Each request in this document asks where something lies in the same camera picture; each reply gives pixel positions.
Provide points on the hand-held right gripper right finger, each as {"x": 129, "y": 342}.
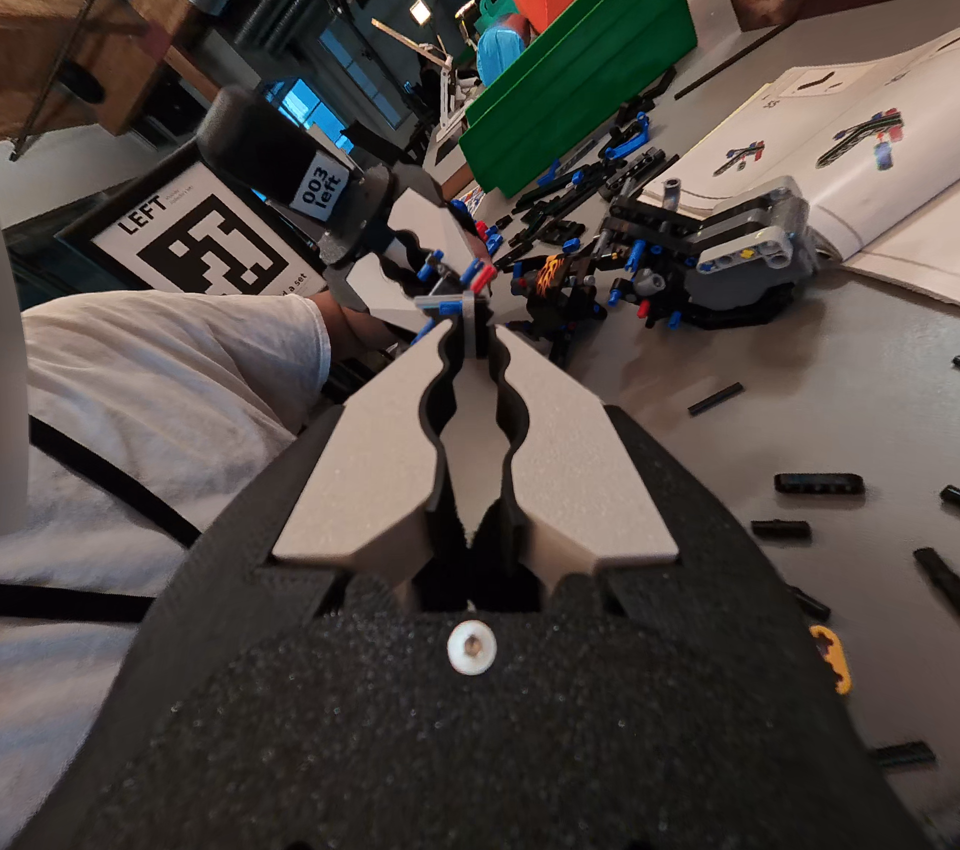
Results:
{"x": 592, "y": 490}

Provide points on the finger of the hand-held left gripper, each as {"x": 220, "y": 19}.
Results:
{"x": 390, "y": 302}
{"x": 431, "y": 219}

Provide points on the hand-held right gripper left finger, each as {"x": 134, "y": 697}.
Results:
{"x": 360, "y": 482}

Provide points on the black sub-assembly blue red pins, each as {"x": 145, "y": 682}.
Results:
{"x": 454, "y": 283}

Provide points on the grey beam piece blue pin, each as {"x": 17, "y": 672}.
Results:
{"x": 474, "y": 332}

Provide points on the pile of small building pieces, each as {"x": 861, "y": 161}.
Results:
{"x": 817, "y": 484}

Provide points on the person's left forearm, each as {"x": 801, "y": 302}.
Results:
{"x": 349, "y": 332}

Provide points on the long black axle piece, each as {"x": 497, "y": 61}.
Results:
{"x": 716, "y": 398}

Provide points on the green plastic bin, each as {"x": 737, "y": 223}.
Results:
{"x": 585, "y": 77}

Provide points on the heap of black blue beams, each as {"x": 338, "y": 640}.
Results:
{"x": 628, "y": 137}

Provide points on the partly built toy truck chassis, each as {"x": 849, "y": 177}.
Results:
{"x": 742, "y": 242}

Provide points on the small yellow connector piece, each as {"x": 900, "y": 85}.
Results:
{"x": 834, "y": 662}

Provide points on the white instruction booklet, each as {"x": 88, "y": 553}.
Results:
{"x": 885, "y": 189}

